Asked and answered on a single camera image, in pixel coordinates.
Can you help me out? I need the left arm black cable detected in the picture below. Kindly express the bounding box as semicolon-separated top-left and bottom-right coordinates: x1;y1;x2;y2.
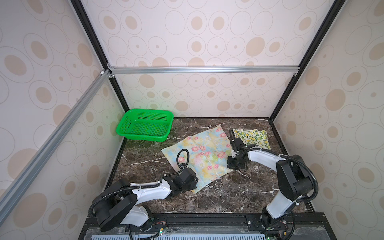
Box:
87;148;190;218

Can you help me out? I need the black frame post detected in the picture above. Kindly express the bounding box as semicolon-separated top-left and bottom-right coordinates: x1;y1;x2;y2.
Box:
269;0;346;121
70;0;129;112

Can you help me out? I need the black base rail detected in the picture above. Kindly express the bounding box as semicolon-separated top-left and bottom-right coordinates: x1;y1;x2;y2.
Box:
79;212;336;240

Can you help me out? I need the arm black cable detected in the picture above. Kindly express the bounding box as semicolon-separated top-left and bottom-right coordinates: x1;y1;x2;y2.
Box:
228;128;319;202
87;148;190;218

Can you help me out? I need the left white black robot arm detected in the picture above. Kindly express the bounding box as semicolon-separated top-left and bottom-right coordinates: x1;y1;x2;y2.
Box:
88;168;199;232

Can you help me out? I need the pastel floral skirt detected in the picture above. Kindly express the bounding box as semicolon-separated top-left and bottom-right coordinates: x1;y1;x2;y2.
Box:
162;126;232;194

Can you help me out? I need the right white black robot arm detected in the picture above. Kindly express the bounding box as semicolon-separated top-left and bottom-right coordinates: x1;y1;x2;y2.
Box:
227;138;319;220

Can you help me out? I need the left black frame post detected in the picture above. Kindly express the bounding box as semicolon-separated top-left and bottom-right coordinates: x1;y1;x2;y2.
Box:
70;0;129;112

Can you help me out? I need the right black frame post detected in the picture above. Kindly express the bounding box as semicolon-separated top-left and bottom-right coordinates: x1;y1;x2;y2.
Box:
269;0;346;121

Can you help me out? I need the green plastic basket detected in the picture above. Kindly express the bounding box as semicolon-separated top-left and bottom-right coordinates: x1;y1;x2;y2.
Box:
116;109;174;142

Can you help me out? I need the left aluminium rail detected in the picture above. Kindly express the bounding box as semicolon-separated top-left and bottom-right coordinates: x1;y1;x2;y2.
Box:
1;70;111;225

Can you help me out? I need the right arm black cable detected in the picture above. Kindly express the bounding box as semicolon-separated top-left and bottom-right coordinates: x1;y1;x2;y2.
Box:
228;128;319;202

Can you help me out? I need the back aluminium rail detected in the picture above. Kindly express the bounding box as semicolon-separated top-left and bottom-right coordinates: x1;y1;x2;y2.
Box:
110;65;300;75

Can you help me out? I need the aluminium rail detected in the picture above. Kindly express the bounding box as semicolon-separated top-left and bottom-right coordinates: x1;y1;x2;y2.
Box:
1;70;111;225
110;65;300;75

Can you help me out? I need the lemon print skirt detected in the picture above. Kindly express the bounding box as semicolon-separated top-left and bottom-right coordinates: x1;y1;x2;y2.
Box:
233;129;271;150

